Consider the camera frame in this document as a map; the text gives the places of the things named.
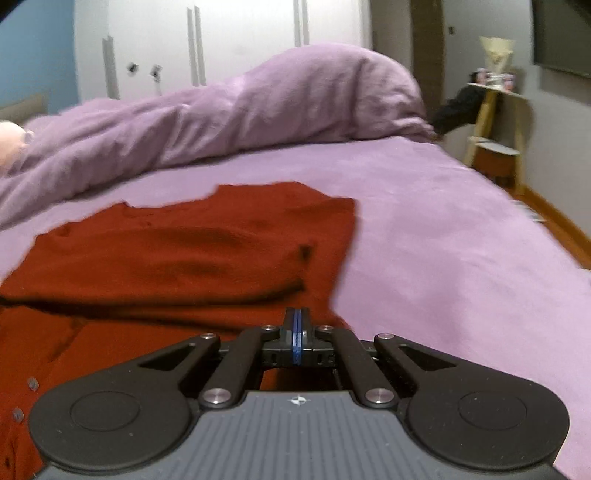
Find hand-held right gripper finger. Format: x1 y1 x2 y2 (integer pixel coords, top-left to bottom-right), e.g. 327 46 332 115
139 308 299 408
298 308 458 409

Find red knit cardigan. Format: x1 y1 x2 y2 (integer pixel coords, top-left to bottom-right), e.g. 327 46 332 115
0 181 358 480

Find purple duvet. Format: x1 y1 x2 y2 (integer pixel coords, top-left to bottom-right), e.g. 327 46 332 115
0 42 437 229

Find black cloth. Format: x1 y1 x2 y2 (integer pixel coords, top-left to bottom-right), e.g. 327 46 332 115
431 84 491 137

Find wooden side shelf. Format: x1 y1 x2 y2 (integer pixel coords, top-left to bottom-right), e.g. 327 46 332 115
463 80 533 195

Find white wardrobe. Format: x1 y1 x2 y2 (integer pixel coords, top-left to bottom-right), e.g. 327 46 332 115
74 0 376 103

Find brown door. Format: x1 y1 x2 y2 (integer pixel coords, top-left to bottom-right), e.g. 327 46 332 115
410 0 447 126

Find pink plush toy grey patches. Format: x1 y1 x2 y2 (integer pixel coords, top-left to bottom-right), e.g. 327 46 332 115
0 120 36 177

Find cream paper bag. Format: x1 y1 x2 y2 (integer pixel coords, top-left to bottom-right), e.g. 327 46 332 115
479 35 515 75

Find grey padded headboard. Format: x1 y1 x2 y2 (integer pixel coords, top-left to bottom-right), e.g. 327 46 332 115
0 92 49 123

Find wall-mounted television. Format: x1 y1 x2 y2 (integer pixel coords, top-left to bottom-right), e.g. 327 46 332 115
531 0 591 78

